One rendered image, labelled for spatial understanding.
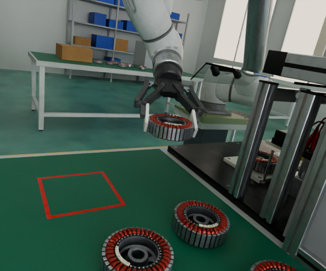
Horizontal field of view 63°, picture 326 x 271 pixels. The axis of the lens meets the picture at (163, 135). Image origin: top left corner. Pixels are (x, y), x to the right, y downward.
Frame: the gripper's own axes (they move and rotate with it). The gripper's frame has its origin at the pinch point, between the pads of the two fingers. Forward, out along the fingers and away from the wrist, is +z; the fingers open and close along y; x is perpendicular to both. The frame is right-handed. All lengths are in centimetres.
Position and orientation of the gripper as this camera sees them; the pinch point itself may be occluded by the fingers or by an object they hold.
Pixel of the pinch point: (170, 125)
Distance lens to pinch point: 64.2
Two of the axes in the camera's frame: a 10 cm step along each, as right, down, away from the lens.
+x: 2.0, -6.4, -7.4
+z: 0.2, 7.6, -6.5
